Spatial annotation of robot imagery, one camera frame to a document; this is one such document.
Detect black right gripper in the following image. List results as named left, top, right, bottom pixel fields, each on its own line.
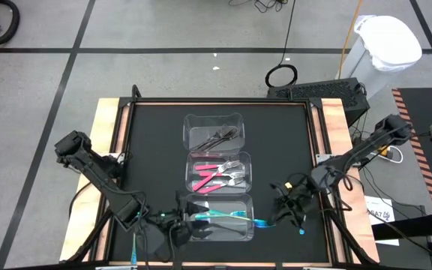
left=267, top=181, right=317, bottom=232

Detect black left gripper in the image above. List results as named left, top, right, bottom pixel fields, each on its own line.
left=137, top=190, right=215, bottom=263

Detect black metal fork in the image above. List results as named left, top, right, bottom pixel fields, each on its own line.
left=200, top=127, right=239, bottom=148
left=196, top=130, right=239, bottom=153
left=191, top=127, right=229, bottom=152

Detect clear plastic bin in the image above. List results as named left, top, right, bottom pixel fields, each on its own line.
left=184, top=150, right=254, bottom=195
left=181, top=192, right=255, bottom=242
left=181, top=112, right=246, bottom=158

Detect white printed paper sheet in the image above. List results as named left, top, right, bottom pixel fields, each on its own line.
left=364, top=194, right=401, bottom=248

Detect black floor beam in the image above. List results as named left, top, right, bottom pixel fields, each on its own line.
left=371, top=211, right=432, bottom=242

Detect black perforated computer case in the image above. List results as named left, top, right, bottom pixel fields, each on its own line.
left=266, top=76, right=371, bottom=127

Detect black orange-striped floor mat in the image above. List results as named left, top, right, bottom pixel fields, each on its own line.
left=391, top=86, right=432, bottom=214

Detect white lined trash can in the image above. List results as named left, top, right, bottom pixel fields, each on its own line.
left=340, top=13, right=424, bottom=99

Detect black aluminium table frame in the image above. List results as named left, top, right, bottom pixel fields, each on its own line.
left=60, top=84, right=380, bottom=270

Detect white cable loop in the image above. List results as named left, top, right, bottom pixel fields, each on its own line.
left=376, top=145, right=404, bottom=165

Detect black hanging coiled cable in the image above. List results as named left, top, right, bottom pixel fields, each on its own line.
left=263, top=0, right=299, bottom=89

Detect yellow hanging cable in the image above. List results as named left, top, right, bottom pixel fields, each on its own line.
left=337, top=0, right=364, bottom=80

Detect tangled black floor cables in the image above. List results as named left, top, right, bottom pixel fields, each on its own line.
left=226, top=0, right=289, bottom=14

